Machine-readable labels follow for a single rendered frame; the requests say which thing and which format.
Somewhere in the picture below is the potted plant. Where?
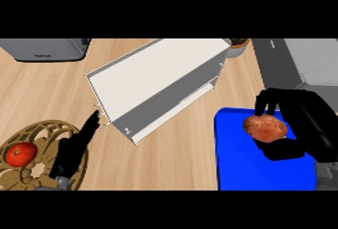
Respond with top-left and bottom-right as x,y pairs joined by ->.
223,38 -> 252,59

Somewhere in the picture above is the grey appliance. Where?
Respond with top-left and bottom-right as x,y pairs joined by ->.
251,38 -> 338,114

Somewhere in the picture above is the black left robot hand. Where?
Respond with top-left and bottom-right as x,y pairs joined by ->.
47,109 -> 102,181

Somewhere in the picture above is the gold openwork trivet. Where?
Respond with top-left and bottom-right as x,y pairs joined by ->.
0,119 -> 90,191

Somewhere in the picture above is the blue tray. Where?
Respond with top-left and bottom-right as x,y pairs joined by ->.
214,106 -> 319,191

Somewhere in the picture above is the brown sweet potato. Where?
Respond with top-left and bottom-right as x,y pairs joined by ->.
242,114 -> 289,143

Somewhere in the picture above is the red tomato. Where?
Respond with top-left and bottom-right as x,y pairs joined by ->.
5,141 -> 40,168

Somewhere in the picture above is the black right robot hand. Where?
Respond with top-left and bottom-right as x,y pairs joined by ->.
254,87 -> 338,164

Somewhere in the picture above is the white tiered shelf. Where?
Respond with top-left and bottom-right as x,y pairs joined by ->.
84,38 -> 232,146

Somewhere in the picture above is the grey toaster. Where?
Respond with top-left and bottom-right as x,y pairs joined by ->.
0,38 -> 93,63

